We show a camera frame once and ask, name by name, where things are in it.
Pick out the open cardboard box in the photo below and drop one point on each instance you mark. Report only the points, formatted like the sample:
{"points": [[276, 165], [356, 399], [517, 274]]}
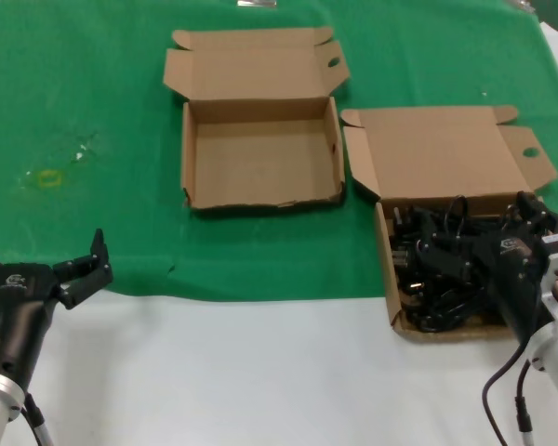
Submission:
{"points": [[437, 153]]}

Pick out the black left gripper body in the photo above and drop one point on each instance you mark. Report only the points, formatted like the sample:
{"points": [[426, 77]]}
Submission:
{"points": [[23, 302]]}

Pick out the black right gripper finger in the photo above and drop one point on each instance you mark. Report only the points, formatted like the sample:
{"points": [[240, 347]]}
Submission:
{"points": [[537, 216], [446, 258]]}

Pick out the cardboard box with torn rim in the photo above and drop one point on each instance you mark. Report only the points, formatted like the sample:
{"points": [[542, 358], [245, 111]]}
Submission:
{"points": [[260, 153]]}

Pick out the grey metal object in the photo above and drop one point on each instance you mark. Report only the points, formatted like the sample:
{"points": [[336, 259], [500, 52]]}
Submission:
{"points": [[523, 3]]}

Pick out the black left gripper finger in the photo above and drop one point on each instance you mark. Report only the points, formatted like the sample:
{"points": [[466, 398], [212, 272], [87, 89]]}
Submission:
{"points": [[90, 274]]}

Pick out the green tablecloth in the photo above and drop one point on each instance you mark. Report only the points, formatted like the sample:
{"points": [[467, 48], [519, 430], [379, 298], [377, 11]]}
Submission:
{"points": [[97, 93]]}

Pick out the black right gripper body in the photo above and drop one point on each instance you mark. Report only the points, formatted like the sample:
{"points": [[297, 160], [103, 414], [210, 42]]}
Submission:
{"points": [[514, 274]]}

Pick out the silver metal object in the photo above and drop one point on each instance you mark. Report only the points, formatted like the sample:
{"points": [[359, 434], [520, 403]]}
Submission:
{"points": [[256, 3]]}

